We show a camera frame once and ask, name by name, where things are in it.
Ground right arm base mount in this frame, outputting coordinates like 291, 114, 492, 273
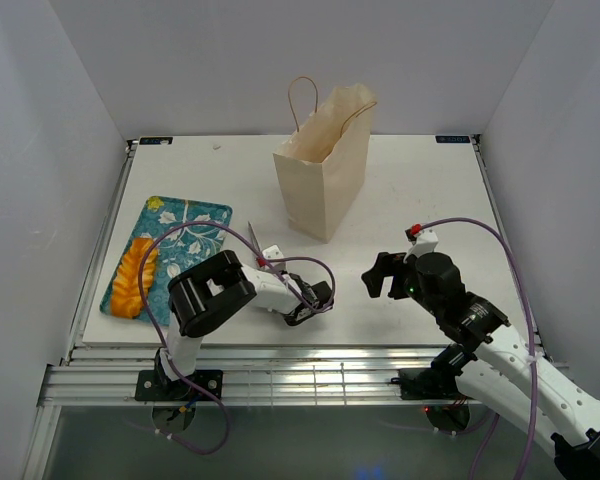
389, 343, 478, 400

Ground right blue table label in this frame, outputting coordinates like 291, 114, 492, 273
435, 135, 471, 144

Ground blue table label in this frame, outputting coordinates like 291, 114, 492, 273
435, 135, 471, 144
138, 136, 173, 146

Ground left blue table label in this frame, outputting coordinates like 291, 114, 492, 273
138, 136, 173, 146

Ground metal serving tongs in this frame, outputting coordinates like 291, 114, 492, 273
247, 221, 261, 256

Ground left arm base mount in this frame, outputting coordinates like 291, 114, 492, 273
134, 370, 224, 403

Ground aluminium frame rail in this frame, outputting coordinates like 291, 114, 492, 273
38, 346, 439, 407

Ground brown paper bag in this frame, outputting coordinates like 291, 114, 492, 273
273, 83, 377, 243

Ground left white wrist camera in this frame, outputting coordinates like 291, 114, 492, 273
255, 244, 286, 271

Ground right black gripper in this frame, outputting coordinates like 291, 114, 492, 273
361, 252, 442, 317

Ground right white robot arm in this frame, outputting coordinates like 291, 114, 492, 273
362, 252, 600, 479

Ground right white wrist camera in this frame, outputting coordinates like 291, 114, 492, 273
403, 224, 438, 263

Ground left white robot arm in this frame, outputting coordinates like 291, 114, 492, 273
154, 245, 332, 400

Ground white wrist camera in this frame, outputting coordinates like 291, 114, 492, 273
403, 224, 438, 263
255, 244, 286, 271

